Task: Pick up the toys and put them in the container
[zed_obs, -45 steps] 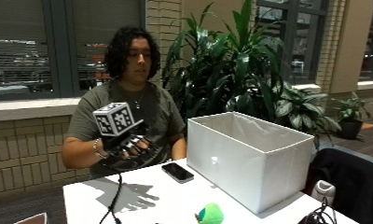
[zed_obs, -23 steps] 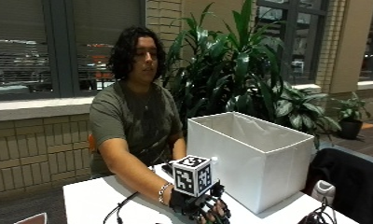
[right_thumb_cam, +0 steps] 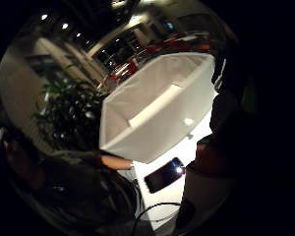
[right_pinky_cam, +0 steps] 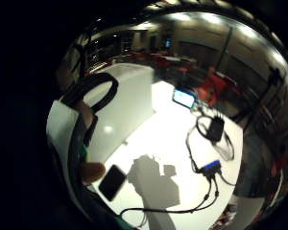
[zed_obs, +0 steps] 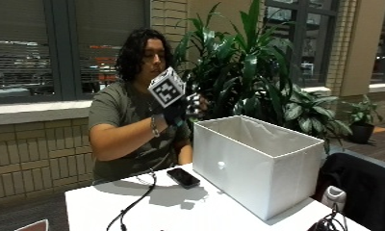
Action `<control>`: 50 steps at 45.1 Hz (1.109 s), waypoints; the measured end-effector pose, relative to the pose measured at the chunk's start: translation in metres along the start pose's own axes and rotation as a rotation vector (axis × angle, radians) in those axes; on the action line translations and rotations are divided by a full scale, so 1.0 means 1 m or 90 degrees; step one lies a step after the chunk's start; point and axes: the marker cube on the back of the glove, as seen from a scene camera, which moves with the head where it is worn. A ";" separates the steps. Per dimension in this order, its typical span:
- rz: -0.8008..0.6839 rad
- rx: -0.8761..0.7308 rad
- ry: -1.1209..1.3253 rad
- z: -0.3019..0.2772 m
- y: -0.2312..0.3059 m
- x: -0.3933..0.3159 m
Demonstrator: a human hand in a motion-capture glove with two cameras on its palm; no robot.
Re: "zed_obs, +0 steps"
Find black smartphone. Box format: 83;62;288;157
166;167;201;190

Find black jacket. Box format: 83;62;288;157
313;152;385;231

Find grey stone window sill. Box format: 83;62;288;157
0;99;94;127

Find narrow dark-framed window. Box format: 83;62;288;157
263;0;341;90

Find tall green leafy plant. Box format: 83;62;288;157
172;0;297;130

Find white fabric storage box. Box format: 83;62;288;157
192;115;326;221

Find bundle of black cables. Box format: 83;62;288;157
307;203;350;231

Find the person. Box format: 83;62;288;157
88;27;212;185

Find black plant pot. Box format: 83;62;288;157
349;122;376;145

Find silver chain bracelet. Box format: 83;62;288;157
150;114;162;139

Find red and white board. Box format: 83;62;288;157
14;218;51;231

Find variegated leafy plant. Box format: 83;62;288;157
281;82;354;154

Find white cube of black markers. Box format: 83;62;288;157
147;65;188;109

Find black cable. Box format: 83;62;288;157
106;168;158;231

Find small green potted plant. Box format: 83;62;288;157
342;93;385;128

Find grey chair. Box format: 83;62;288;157
332;147;385;176

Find wide dark-framed window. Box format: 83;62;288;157
0;0;152;106

